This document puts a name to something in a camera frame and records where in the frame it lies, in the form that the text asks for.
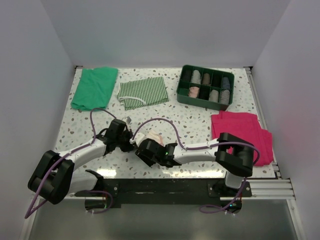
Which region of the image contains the blue striped rolled sock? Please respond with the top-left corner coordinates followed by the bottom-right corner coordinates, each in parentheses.
top-left (221, 77), bottom-right (231, 90)

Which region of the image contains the pink folded cloth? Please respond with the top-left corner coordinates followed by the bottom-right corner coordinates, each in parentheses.
top-left (211, 111), bottom-right (274, 167)

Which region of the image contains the grey striped rolled sock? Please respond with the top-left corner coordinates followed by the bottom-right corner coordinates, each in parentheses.
top-left (219, 89), bottom-right (230, 105)

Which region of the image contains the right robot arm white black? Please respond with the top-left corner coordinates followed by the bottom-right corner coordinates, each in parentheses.
top-left (130, 132), bottom-right (260, 197)

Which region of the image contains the green divided storage tray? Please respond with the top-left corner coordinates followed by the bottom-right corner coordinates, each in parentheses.
top-left (176, 65), bottom-right (235, 111)

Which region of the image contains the pink rolled underwear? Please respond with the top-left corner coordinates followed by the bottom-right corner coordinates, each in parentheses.
top-left (188, 86), bottom-right (200, 98)

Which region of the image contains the beige grey rolled sock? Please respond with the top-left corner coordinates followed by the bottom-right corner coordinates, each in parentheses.
top-left (208, 89), bottom-right (219, 103)

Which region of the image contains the green white striped underwear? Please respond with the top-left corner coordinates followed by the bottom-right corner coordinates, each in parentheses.
top-left (116, 77), bottom-right (169, 111)

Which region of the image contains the green folded cloth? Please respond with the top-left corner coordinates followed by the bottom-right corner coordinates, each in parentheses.
top-left (71, 67), bottom-right (119, 111)

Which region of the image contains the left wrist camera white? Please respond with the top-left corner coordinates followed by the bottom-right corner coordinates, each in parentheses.
top-left (122, 116), bottom-right (132, 125)

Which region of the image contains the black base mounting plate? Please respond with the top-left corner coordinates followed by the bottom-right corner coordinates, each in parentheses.
top-left (75, 178), bottom-right (252, 213)

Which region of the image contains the brown rolled sock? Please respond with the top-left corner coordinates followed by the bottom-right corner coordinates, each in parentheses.
top-left (201, 73), bottom-right (211, 86)

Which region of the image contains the aluminium frame rail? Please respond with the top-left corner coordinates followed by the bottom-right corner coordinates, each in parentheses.
top-left (239, 162), bottom-right (297, 200)

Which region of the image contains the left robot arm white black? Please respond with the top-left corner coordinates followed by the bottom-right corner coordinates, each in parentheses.
top-left (27, 119), bottom-right (134, 205)

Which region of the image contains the white pink-trimmed underwear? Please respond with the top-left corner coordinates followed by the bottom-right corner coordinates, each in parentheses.
top-left (146, 129), bottom-right (164, 146)

